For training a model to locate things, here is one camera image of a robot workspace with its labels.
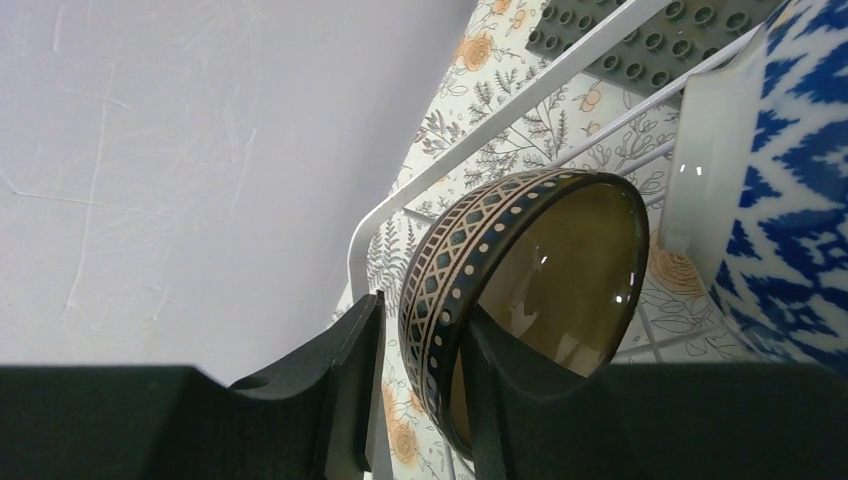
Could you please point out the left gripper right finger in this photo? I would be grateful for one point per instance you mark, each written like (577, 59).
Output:
(516, 399)

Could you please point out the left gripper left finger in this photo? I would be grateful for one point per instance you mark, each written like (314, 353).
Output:
(318, 400)

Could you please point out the dark patterned bowl tan inside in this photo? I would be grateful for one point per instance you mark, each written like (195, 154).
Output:
(557, 257)

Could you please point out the blue white zigzag bowl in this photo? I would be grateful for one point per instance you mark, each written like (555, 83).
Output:
(757, 189)

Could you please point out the dark grey building plate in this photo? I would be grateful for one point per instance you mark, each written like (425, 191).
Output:
(673, 41)

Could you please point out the white wire dish rack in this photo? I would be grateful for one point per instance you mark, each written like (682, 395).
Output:
(682, 399)

